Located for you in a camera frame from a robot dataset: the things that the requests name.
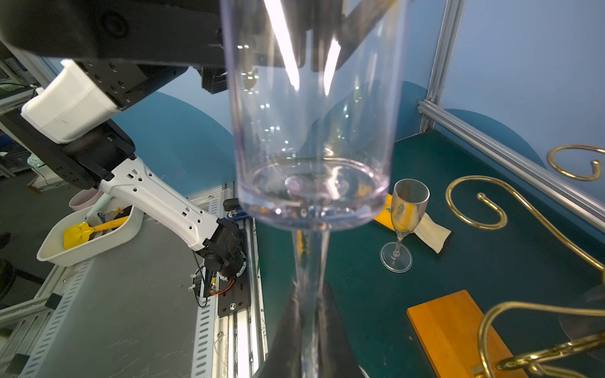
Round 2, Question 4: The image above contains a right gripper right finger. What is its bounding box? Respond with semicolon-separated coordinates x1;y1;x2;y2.
318;281;364;378

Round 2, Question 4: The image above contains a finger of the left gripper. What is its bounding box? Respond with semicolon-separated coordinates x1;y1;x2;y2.
330;0;399;70
281;0;312;69

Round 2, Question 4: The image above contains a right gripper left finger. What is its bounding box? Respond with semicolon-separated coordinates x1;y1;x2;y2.
255;284;302;378

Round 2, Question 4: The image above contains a clear glass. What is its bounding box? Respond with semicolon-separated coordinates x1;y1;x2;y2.
380;179;430;273
220;1;410;377

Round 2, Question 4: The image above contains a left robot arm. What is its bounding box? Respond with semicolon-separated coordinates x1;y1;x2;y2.
1;1;409;277

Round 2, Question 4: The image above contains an orange wooden rack base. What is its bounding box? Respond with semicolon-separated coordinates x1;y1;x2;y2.
406;289;529;378

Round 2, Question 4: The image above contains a yellow work glove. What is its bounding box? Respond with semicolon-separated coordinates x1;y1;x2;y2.
374;195;452;254

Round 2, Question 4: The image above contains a yellow toy shovel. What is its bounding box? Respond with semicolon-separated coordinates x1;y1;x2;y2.
63;217;129;250

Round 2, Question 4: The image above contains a white plastic bin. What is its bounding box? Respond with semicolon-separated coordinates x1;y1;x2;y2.
36;207;143;267

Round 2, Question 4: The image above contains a pink bowl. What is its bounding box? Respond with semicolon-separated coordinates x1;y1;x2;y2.
69;188;103;212

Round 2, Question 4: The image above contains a back horizontal aluminium bar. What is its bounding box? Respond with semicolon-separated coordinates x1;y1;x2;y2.
418;99;604;231

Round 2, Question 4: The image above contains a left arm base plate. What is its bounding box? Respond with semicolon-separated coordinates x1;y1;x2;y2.
217;268;251;318

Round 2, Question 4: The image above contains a left aluminium post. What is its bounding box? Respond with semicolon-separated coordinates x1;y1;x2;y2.
425;0;466;106

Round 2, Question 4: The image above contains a gold wire glass rack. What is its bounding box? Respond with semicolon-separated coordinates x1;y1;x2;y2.
445;144;605;378

